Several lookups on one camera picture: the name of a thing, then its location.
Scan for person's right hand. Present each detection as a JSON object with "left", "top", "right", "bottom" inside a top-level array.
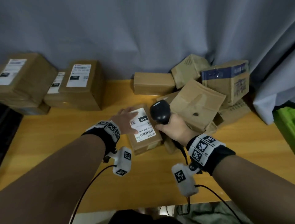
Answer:
[{"left": 155, "top": 113, "right": 198, "bottom": 148}]

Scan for person's left hand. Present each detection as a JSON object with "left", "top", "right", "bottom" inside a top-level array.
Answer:
[{"left": 109, "top": 106, "right": 140, "bottom": 135}]

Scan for black barcode scanner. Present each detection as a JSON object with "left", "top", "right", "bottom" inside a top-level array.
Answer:
[{"left": 150, "top": 100, "right": 188, "bottom": 162}]

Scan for pile of unsorted cardboard parcels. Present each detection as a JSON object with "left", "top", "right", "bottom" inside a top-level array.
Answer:
[{"left": 133, "top": 54, "right": 252, "bottom": 155}]

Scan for parcel labelled 150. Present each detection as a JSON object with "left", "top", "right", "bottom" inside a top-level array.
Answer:
[{"left": 57, "top": 60, "right": 104, "bottom": 112}]

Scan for yellow taped labelled cardboard box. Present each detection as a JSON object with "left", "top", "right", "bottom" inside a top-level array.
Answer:
[{"left": 43, "top": 69, "right": 68, "bottom": 103}]

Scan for person's left forearm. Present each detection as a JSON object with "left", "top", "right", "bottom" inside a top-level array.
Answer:
[{"left": 0, "top": 134, "right": 107, "bottom": 224}]

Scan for person's right forearm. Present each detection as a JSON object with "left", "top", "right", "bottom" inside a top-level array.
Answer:
[{"left": 212, "top": 154, "right": 295, "bottom": 224}]

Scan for person's olive green trousers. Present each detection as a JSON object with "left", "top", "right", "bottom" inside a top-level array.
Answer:
[{"left": 175, "top": 201, "right": 254, "bottom": 224}]

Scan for person's black garment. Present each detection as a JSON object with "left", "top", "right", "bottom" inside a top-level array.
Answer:
[{"left": 108, "top": 209, "right": 183, "bottom": 224}]

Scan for black wristband with marker tags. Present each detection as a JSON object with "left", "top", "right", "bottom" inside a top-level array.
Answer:
[
  {"left": 81, "top": 120, "right": 121, "bottom": 157},
  {"left": 186, "top": 134, "right": 236, "bottom": 176}
]

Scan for green plastic crate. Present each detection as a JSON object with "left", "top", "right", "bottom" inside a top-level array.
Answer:
[{"left": 273, "top": 107, "right": 295, "bottom": 155}]

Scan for black camera cable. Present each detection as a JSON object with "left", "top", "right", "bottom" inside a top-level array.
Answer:
[
  {"left": 195, "top": 184, "right": 244, "bottom": 224},
  {"left": 69, "top": 164, "right": 118, "bottom": 224}
]

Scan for black scanner cable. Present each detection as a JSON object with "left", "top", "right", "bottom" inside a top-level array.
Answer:
[{"left": 175, "top": 196, "right": 192, "bottom": 216}]

